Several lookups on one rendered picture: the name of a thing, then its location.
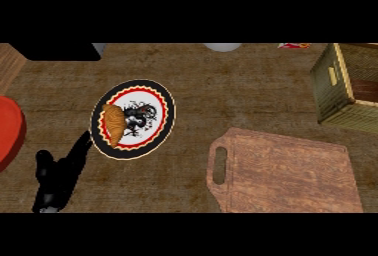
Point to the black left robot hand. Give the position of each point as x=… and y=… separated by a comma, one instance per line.
x=59, y=176

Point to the brown wooden cutting board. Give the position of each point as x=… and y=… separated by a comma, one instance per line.
x=290, y=176

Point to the olive green wicker basket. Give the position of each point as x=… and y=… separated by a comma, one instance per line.
x=344, y=86

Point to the red round object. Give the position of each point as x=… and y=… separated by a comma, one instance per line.
x=9, y=131

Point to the brown croissant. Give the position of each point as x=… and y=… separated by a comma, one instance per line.
x=114, y=124

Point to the black rimmed patterned plate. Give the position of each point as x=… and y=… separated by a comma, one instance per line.
x=133, y=118

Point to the black appliance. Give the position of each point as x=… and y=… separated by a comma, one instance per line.
x=56, y=50

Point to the pale grey round object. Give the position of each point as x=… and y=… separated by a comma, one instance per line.
x=222, y=46

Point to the red and white packet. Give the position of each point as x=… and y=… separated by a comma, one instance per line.
x=294, y=45

